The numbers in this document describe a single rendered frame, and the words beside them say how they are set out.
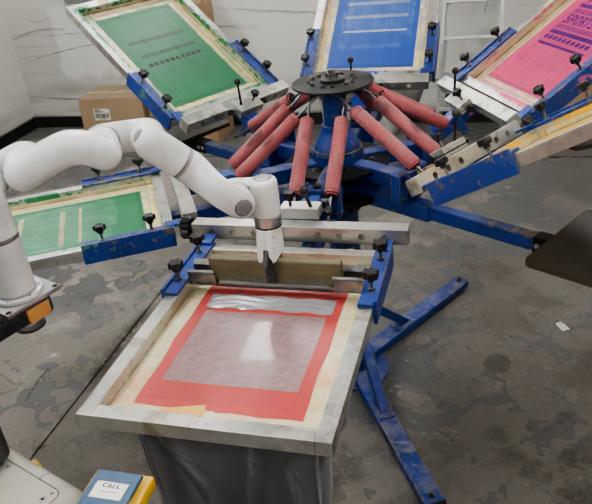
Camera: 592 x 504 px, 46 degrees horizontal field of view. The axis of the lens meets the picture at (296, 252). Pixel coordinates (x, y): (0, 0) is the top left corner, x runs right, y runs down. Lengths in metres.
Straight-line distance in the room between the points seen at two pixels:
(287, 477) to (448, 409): 1.40
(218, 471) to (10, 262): 0.70
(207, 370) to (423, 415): 1.41
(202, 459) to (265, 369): 0.26
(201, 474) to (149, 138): 0.81
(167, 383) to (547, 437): 1.66
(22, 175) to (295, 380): 0.78
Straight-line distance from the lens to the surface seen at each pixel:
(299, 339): 1.79
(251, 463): 1.71
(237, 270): 1.98
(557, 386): 3.17
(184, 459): 1.78
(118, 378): 1.74
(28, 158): 1.72
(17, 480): 2.67
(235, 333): 1.85
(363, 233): 2.09
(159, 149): 1.71
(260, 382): 1.67
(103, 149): 1.67
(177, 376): 1.74
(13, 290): 1.84
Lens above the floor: 2.00
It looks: 29 degrees down
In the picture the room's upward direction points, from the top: 7 degrees counter-clockwise
